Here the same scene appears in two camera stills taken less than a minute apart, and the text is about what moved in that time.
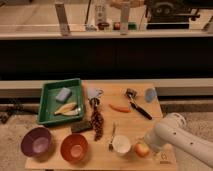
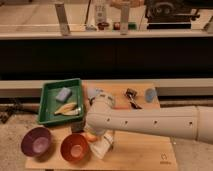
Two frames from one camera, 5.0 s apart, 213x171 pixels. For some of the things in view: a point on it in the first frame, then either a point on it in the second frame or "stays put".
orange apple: x=142 y=150 to x=91 y=137
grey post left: x=62 y=19 stays put
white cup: x=121 y=144 to x=102 y=144
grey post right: x=124 y=20 stays put
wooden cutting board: x=111 y=134 stays put
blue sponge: x=63 y=95 stays put
